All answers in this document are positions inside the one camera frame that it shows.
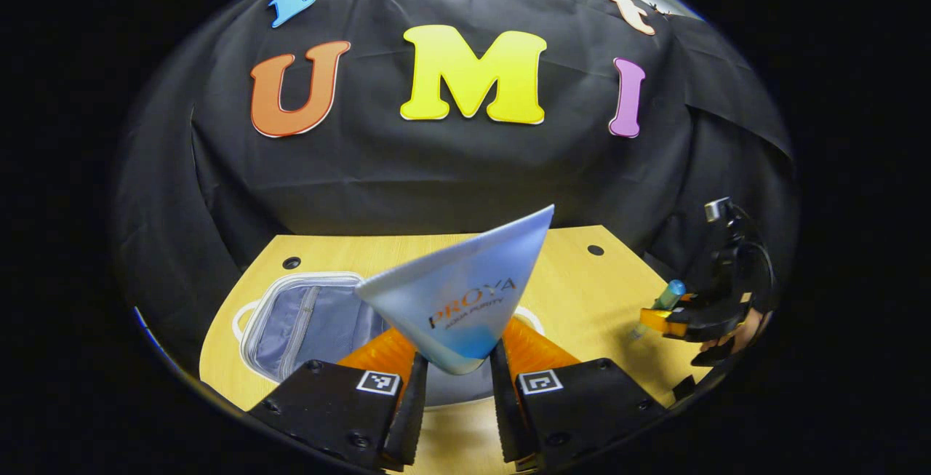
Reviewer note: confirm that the teal bottle with blue cap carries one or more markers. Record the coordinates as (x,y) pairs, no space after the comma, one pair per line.
(669,293)

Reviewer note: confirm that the black table grommet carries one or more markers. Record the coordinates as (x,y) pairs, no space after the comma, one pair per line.
(596,249)
(291,262)

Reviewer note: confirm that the black backdrop cloth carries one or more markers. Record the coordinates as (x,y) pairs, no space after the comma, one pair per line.
(436,169)

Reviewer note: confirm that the blue white skin care tube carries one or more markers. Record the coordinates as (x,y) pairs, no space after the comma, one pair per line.
(465,293)

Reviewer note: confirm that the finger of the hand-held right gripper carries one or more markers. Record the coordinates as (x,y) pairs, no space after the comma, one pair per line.
(687,324)
(698,299)

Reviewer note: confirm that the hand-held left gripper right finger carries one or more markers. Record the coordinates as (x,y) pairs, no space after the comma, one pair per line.
(504,417)

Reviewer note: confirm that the white suitcase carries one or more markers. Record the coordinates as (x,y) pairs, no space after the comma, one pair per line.
(305,322)

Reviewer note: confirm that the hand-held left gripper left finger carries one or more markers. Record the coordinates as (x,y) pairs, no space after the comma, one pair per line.
(411,417)

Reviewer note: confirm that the small black cloth clip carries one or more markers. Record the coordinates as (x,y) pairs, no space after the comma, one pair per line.
(654,7)

